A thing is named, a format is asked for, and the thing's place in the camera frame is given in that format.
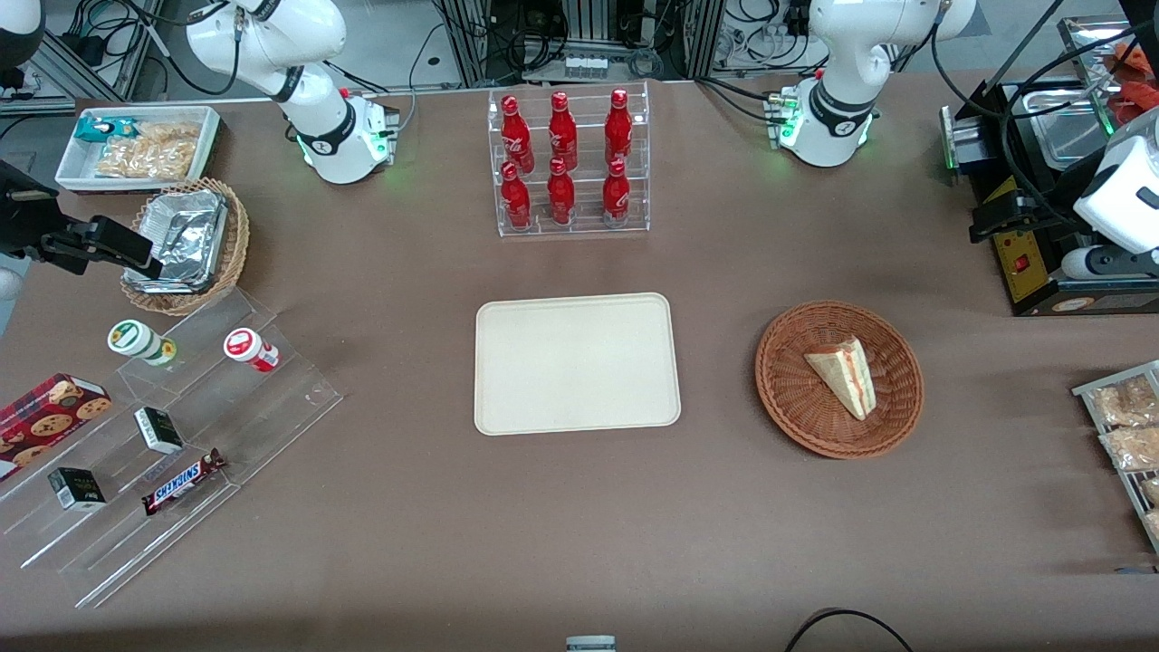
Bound green lid yogurt cup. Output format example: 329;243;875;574
107;320;178;368

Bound clear bag of chips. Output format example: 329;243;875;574
95;138;196;179
136;122;202;151

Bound metal wire rack tray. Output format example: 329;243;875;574
1073;360;1159;555

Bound clear acrylic bottle rack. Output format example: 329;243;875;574
487;81;651;238

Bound black cable loop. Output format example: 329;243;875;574
783;609;915;652

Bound stainless steel tray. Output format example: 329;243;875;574
1058;16;1159;90

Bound black machine with yellow panel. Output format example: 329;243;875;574
939;77;1159;318

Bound aluminium frame cabinet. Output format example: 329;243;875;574
433;0;725;84

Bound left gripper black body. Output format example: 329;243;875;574
1037;161;1102;247

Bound aluminium profile rail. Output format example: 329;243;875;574
0;36;123;114

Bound brown round wicker basket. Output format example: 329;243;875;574
755;301;924;460

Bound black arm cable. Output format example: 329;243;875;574
145;0;244;97
931;0;1159;123

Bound red cola bottle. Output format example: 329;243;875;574
548;91;579;171
546;157;576;225
602;158;631;223
501;95;535;175
604;88;634;166
501;161;532;230

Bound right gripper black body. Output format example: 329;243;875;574
0;161;61;260

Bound small black carton box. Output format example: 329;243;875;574
47;467;107;511
134;407;185;455

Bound aluminium foil tray stack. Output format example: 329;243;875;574
124;188;229;295

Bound white plastic bin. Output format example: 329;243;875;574
54;106;223;196

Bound clear acrylic stepped shelf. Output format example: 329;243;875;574
0;288;343;609

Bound Snickers chocolate bar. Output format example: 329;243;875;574
142;448;226;517

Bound light wicker basket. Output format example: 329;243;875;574
120;177;250;316

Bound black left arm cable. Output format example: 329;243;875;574
931;0;1159;123

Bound stainless steel pan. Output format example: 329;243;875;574
1023;89;1118;169

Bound teal snack packet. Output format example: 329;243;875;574
74;116;141;144

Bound red tartan cookie box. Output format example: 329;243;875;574
0;373;113;481

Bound triangular sandwich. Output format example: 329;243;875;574
804;336;877;422

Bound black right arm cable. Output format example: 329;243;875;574
145;0;244;97

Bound orange food packets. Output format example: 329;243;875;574
1110;41;1159;124

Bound red lid yogurt cup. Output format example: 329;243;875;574
224;328;280;373

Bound beige plastic serving tray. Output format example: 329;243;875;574
474;292;682;436

